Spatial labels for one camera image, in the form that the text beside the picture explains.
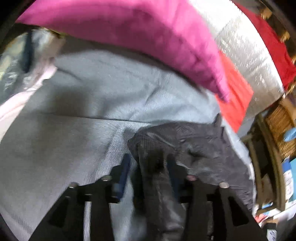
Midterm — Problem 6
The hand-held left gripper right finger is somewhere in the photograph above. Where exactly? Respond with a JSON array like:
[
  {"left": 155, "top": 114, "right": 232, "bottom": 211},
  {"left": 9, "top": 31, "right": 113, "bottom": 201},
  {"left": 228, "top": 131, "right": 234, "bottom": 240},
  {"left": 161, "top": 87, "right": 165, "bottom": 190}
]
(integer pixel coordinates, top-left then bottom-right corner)
[{"left": 166, "top": 158, "right": 263, "bottom": 241}]

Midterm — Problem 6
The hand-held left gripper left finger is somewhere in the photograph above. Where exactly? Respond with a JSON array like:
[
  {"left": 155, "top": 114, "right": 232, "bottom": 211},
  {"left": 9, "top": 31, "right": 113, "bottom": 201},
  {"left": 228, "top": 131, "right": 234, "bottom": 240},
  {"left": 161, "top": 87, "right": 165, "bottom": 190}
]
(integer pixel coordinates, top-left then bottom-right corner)
[{"left": 28, "top": 153, "right": 132, "bottom": 241}]

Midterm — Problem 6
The dark quilted zip jacket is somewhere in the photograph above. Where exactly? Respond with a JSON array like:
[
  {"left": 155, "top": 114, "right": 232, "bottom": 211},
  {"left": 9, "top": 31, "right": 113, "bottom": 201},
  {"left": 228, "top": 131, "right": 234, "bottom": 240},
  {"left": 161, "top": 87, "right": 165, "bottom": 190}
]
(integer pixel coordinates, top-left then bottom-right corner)
[{"left": 127, "top": 113, "right": 255, "bottom": 241}]

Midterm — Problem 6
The grey bed sheet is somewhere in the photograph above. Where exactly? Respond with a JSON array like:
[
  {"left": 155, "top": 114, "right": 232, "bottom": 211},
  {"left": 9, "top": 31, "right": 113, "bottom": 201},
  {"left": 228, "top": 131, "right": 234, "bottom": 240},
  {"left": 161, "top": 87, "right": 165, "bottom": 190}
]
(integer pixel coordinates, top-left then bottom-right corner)
[{"left": 0, "top": 50, "right": 257, "bottom": 241}]

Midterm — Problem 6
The red-orange pillow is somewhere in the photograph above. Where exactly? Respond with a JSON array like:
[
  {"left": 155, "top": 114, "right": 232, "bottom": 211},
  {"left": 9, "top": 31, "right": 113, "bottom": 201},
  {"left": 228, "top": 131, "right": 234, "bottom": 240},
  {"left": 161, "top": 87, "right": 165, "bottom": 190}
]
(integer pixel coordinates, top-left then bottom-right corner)
[{"left": 215, "top": 52, "right": 255, "bottom": 133}]

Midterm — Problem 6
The blue cardboard box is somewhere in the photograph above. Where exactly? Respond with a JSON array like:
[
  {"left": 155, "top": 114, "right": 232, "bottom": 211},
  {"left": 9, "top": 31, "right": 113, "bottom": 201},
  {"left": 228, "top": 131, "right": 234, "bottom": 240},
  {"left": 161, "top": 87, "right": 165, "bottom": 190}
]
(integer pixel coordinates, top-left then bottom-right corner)
[{"left": 281, "top": 158, "right": 296, "bottom": 200}]

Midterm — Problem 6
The wicker basket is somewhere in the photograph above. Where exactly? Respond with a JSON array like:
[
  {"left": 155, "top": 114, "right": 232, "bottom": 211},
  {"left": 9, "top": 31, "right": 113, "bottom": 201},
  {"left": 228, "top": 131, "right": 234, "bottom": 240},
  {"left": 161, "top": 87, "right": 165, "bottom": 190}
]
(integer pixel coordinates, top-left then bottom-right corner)
[{"left": 265, "top": 102, "right": 296, "bottom": 160}]

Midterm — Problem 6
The light blue cloth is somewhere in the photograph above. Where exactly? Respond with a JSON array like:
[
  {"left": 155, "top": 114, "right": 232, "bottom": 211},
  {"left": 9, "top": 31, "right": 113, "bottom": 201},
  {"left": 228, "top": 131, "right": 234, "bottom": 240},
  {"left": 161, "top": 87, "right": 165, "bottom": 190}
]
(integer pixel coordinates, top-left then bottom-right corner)
[{"left": 283, "top": 128, "right": 296, "bottom": 143}]

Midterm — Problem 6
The pale pink sheet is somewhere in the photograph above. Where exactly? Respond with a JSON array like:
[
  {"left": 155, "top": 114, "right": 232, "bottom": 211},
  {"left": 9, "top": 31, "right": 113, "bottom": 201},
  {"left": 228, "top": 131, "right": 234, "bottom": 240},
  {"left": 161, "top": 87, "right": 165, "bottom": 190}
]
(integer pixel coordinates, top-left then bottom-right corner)
[{"left": 0, "top": 65, "right": 58, "bottom": 139}]

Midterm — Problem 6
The pink pillow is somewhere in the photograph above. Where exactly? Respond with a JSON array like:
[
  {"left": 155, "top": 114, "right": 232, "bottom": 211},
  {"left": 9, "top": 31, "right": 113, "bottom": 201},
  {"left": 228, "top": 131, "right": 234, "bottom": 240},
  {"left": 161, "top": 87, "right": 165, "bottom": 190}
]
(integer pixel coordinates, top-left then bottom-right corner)
[{"left": 15, "top": 0, "right": 230, "bottom": 102}]

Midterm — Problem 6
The silver foil insulation mat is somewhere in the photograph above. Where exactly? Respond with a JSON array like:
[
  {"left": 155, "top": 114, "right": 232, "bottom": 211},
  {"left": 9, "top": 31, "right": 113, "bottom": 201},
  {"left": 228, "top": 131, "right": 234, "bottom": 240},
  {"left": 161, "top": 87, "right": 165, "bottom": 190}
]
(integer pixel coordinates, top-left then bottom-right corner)
[{"left": 187, "top": 0, "right": 286, "bottom": 121}]

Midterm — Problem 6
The pale pink patterned cloth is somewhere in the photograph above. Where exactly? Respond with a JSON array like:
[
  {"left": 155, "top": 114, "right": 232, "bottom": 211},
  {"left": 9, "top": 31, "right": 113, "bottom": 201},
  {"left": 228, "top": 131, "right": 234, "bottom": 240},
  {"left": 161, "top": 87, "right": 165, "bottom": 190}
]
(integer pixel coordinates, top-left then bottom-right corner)
[{"left": 0, "top": 30, "right": 65, "bottom": 105}]

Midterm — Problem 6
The red quilt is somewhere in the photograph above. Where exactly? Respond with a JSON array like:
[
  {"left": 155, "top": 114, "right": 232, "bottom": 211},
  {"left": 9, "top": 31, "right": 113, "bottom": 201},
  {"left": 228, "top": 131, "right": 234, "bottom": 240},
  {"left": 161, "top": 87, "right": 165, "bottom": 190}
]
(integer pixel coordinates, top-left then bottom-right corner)
[{"left": 233, "top": 2, "right": 296, "bottom": 91}]

